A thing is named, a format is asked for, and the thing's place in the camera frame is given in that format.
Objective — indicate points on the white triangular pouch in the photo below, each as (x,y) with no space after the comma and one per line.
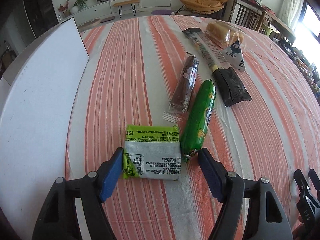
(235,53)

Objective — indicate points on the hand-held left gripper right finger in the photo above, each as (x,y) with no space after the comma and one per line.
(210,172)

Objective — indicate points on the white curtain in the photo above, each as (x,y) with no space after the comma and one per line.
(292,2)

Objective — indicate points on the wooden desk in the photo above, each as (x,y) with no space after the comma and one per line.
(277,20)

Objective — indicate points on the black floor scale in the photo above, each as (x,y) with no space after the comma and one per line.
(108,19)

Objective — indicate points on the dark wooden chair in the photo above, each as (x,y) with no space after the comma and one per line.
(246,12)

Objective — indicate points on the plant in round white vase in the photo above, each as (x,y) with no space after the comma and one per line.
(80,3)

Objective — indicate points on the bagged bread loaf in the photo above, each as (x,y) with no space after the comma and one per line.
(217,32)

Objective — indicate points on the white television cabinet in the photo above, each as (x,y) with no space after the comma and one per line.
(155,1)

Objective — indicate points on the green stool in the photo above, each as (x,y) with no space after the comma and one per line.
(271,31)

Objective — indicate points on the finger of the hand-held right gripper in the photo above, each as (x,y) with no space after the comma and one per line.
(314,180)
(301,182)

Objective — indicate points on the white cardboard box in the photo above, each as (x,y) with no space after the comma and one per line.
(37,105)

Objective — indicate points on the wooden bench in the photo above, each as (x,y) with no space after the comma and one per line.
(125,2)

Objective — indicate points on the small black packet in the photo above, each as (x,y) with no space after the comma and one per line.
(231,85)

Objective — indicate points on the brown cake roll packet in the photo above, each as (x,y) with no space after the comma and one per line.
(186,82)

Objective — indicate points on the green and white packet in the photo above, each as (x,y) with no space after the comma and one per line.
(152,152)

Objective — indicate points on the dark display cabinet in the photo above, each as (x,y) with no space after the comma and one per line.
(40,10)

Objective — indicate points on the purple floor mat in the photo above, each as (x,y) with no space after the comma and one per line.
(162,12)

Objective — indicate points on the window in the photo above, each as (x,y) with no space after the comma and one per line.
(310,27)

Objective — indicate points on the green sausage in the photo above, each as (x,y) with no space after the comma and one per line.
(200,115)

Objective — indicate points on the red flower arrangement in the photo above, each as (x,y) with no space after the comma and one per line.
(64,8)

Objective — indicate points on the long snack stick packet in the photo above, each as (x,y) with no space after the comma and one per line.
(205,50)

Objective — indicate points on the pile of assorted goods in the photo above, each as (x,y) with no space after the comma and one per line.
(305,65)

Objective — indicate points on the orange lounge chair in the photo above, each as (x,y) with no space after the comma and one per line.
(202,0)

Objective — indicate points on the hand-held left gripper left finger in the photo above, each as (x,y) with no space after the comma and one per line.
(111,177)

